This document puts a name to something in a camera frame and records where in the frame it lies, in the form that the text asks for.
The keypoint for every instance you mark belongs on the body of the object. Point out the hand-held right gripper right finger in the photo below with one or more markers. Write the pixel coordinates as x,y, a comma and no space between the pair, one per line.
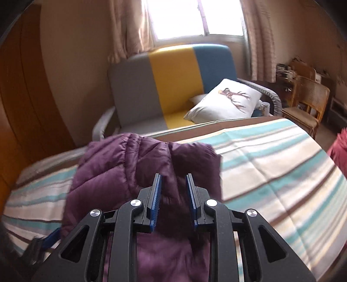
192,208

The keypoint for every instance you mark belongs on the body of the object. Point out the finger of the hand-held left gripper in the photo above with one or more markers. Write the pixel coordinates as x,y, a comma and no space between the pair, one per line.
51,239

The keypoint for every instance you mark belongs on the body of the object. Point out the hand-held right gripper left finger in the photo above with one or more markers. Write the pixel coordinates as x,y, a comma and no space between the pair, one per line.
155,208

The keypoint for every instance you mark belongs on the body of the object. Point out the purple puffer jacket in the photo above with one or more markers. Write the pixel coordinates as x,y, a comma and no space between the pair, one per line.
113,168

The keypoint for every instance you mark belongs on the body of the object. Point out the bed with striped sheet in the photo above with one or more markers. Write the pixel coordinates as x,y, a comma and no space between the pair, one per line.
271,168

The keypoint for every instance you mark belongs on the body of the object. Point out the white deer print pillow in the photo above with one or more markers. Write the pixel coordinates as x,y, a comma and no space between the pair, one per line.
225,105

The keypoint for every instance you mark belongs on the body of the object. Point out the grey pillow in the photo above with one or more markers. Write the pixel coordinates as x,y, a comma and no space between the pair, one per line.
198,98

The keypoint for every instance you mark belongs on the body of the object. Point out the glass jar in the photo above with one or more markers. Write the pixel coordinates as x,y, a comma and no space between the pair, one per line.
263,107

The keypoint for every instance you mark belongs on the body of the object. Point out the grey yellow blue sofa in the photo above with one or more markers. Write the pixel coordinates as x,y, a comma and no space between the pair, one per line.
173,81

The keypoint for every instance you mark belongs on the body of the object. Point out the wooden wardrobe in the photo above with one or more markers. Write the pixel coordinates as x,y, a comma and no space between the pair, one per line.
27,95

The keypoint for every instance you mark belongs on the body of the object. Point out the pink cloth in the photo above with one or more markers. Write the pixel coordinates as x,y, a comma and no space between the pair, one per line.
340,154

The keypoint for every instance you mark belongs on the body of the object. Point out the cluttered wooden desk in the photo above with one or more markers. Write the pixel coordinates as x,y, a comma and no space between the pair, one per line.
284,73

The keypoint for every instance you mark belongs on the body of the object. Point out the rattan chair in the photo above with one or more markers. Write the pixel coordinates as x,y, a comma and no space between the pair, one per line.
311,92

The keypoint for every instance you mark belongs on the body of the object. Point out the beige patterned curtain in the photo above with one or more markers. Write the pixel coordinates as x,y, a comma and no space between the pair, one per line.
127,27
260,40

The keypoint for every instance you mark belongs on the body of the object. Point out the window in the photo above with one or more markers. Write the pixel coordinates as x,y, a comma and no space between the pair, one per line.
176,19

